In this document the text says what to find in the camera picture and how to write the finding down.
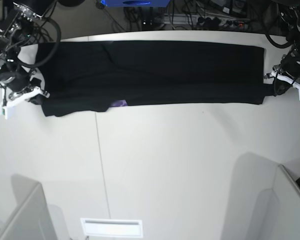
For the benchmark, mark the black T-shirt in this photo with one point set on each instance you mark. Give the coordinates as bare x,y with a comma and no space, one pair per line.
93,76

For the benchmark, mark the grey right partition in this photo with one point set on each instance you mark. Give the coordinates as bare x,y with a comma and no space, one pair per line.
276,214

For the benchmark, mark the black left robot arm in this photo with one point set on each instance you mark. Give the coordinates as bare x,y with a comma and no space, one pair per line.
290,14

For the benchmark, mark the grey left partition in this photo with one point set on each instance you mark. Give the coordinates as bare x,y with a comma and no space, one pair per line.
32,218

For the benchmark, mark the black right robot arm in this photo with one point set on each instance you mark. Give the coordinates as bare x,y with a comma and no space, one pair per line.
17,29

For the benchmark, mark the white slotted tray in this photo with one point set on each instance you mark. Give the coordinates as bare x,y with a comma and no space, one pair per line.
112,228

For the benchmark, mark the blue box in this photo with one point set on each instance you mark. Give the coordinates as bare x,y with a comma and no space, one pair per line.
135,3

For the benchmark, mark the white power strip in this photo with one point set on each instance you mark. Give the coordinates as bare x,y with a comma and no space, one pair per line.
197,20

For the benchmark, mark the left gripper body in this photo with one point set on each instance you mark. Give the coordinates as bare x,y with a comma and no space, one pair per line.
290,67

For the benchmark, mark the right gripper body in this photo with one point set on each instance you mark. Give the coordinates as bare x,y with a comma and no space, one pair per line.
21,86

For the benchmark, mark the grey partition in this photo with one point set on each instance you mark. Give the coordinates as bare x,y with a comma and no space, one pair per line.
276,214
32,218

